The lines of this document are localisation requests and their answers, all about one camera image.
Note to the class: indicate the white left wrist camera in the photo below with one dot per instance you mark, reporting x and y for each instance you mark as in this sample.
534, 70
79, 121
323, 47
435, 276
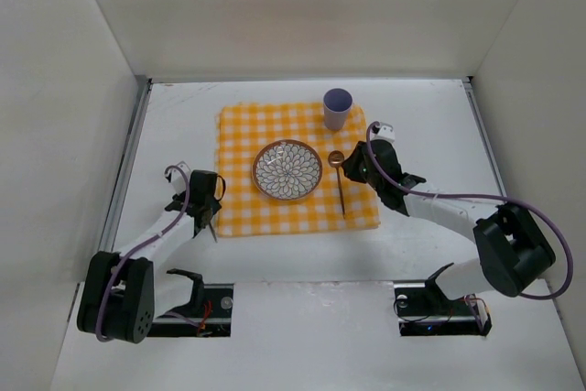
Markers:
178, 175

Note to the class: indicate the left aluminium frame rail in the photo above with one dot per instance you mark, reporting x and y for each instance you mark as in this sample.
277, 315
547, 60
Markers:
127, 159

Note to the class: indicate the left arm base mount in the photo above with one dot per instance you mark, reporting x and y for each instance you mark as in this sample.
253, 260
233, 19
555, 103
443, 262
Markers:
187, 306

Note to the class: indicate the copper long-handled spoon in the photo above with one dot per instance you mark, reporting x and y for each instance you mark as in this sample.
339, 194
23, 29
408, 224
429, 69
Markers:
335, 160

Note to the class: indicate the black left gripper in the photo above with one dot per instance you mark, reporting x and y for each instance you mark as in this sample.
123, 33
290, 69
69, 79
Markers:
204, 215

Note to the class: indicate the silver metal fork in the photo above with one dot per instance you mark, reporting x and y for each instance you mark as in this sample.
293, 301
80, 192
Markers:
212, 230

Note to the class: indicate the patterned ceramic plate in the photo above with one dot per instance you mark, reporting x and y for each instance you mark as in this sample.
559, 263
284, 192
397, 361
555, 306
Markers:
287, 170

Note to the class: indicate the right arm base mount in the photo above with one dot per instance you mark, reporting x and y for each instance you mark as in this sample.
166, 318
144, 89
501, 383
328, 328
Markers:
422, 311

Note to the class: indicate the aluminium frame rail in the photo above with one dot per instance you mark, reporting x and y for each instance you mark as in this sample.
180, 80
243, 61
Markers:
468, 88
127, 159

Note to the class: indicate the yellow white checkered cloth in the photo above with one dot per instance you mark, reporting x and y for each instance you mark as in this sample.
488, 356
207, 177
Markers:
244, 129

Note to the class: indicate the lavender plastic cup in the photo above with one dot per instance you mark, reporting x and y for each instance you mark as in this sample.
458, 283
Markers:
337, 103

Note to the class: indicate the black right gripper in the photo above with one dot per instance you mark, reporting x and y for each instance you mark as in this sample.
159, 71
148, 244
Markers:
355, 167

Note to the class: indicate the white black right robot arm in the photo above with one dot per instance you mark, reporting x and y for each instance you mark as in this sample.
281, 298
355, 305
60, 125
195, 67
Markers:
512, 251

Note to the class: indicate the right aluminium frame rail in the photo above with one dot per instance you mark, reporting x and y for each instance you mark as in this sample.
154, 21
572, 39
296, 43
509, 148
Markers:
468, 88

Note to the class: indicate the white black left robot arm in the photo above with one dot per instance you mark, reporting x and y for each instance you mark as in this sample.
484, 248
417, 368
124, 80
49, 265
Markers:
127, 291

